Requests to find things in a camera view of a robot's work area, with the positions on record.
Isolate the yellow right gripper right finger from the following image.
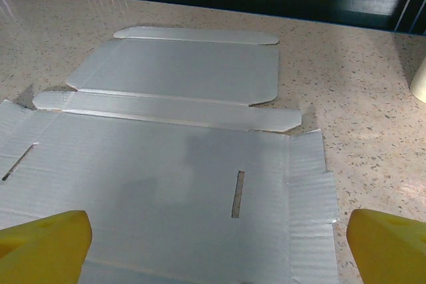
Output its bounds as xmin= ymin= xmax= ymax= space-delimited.
xmin=345 ymin=208 xmax=426 ymax=284

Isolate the cream knife block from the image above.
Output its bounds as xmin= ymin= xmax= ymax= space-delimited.
xmin=409 ymin=60 xmax=426 ymax=104

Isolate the white cardboard paper box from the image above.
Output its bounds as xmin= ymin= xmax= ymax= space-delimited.
xmin=0 ymin=25 xmax=340 ymax=284

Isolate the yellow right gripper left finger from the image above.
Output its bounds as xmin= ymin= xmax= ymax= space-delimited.
xmin=0 ymin=210 xmax=93 ymax=284

